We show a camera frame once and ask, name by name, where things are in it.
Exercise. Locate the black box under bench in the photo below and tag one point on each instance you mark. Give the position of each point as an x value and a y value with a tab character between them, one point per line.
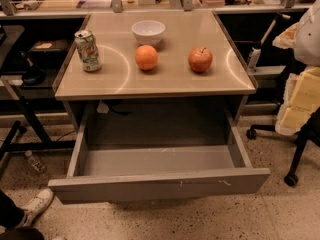
53	49

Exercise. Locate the orange fruit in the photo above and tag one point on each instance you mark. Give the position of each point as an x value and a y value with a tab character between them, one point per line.
146	57

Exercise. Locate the white sneaker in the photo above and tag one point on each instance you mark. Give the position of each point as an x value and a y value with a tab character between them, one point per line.
37	206

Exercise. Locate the black office chair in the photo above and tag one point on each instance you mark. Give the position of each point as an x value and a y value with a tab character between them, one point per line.
275	152

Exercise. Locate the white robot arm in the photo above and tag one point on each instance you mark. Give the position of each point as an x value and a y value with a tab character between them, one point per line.
301	98

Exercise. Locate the grey top drawer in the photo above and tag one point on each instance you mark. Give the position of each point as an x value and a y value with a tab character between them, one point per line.
157	152

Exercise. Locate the green white soda can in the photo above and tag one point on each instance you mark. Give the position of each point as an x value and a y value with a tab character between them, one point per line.
87	50

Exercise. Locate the black round object under bench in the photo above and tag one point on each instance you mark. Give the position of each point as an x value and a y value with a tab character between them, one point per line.
34	75

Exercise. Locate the red apple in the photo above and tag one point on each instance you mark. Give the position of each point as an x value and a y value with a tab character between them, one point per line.
200	59

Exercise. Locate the plastic water bottle on floor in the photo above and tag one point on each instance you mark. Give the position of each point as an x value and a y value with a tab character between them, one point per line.
35	162

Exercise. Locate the white bowl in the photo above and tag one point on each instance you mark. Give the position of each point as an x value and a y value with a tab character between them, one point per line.
148	32

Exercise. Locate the grey drawer cabinet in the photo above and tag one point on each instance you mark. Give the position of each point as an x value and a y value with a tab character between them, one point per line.
121	78

